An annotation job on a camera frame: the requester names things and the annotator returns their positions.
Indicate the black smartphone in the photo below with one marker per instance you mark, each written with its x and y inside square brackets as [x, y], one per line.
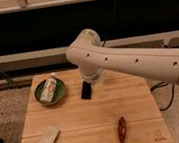
[86, 91]

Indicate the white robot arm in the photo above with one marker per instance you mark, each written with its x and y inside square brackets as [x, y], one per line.
[91, 58]

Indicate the red brown oblong object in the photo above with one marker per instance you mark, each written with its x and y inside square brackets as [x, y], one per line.
[122, 129]

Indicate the white sponge block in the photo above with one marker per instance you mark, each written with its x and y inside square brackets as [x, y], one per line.
[49, 135]

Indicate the white plastic bottle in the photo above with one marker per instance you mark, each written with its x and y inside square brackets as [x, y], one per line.
[49, 89]

